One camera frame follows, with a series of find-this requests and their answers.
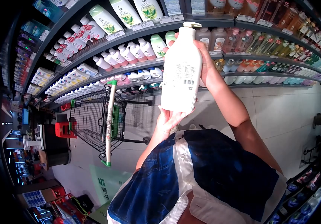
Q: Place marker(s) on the person's left hand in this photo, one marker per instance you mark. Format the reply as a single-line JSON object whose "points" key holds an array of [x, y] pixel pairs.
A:
{"points": [[168, 123]]}

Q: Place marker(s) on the person's right hand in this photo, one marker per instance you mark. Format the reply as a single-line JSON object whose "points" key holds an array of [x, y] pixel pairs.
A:
{"points": [[208, 70]]}

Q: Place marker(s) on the person's left fingers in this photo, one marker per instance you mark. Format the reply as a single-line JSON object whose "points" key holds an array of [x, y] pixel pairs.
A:
{"points": [[174, 115]]}

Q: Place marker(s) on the person's right fingers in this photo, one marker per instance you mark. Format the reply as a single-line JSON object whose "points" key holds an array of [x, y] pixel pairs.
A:
{"points": [[171, 42]]}

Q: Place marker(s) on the person's right thumb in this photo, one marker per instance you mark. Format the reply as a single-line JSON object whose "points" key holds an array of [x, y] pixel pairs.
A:
{"points": [[199, 49]]}

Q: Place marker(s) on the white pump bottle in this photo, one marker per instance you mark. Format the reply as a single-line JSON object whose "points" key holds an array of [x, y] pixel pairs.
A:
{"points": [[181, 72]]}

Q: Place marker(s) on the full shop shelf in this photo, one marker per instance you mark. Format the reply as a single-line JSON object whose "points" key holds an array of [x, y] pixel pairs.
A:
{"points": [[303, 201], [115, 53]]}

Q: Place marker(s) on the person's body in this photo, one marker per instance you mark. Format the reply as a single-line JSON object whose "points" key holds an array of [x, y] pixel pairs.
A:
{"points": [[219, 173]]}

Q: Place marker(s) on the light green plastic bag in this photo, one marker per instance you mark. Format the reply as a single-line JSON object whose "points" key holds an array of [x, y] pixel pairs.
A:
{"points": [[107, 182]]}

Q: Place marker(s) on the red shopping basket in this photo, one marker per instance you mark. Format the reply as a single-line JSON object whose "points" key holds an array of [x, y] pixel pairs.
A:
{"points": [[65, 130]]}

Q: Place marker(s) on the checkout counter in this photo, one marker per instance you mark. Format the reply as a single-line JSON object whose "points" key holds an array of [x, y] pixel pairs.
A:
{"points": [[51, 140]]}

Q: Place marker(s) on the goods display stand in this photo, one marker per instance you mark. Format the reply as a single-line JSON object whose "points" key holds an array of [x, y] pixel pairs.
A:
{"points": [[62, 205]]}

